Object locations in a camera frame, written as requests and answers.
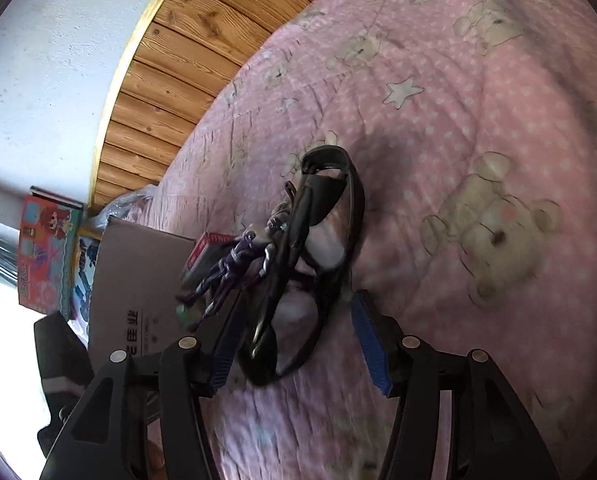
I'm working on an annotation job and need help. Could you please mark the black frame eyeglasses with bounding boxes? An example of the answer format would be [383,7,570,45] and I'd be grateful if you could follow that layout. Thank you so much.
[238,144,365,387]

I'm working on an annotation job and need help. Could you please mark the staples box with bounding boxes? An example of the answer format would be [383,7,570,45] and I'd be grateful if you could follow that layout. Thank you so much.
[181,232,236,287]

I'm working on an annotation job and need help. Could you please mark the white cardboard box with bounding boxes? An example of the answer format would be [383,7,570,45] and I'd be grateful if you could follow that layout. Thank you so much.
[88,218,195,368]

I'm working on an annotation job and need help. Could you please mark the blue robot toy box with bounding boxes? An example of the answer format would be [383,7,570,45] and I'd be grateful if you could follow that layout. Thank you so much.
[70,231,100,339]

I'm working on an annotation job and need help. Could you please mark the pink girl toy box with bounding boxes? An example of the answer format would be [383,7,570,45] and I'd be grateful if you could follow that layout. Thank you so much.
[16,186,84,318]

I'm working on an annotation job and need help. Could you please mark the clear bubble wrap bag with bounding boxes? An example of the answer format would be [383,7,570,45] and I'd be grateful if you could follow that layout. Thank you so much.
[82,184,157,233]

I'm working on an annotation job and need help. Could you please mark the pink bear pattern quilt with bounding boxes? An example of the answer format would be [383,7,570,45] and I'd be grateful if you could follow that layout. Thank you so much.
[137,0,597,479]

